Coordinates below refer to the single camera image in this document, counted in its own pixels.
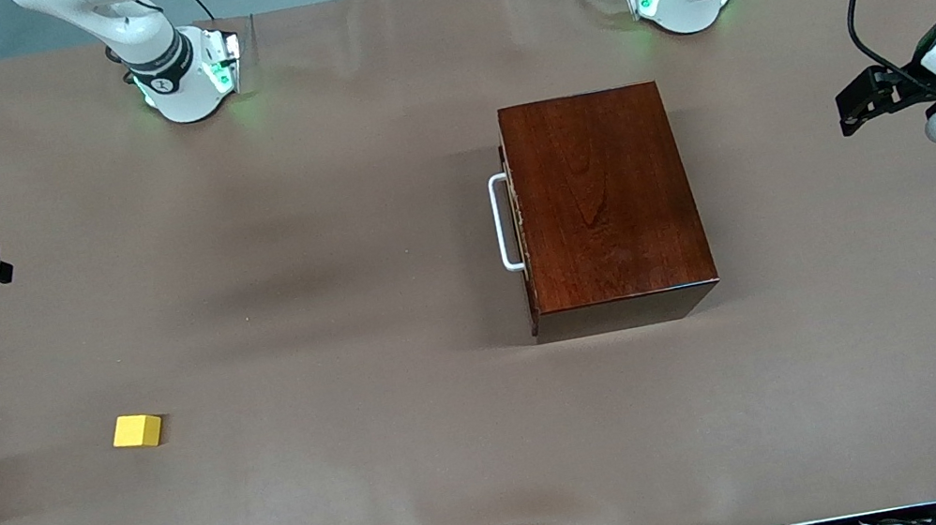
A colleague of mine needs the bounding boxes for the brown table cloth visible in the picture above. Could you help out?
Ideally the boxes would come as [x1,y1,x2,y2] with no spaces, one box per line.
[0,0,936,525]

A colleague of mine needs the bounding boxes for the light wooden drawer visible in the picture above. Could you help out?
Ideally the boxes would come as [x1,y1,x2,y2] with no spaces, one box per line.
[481,140,543,343]

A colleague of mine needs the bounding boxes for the yellow block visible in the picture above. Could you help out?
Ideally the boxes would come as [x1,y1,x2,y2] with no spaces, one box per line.
[109,409,167,454]

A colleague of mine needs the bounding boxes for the dark red wooden cabinet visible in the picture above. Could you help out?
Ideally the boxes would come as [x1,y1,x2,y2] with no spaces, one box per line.
[492,74,726,347]

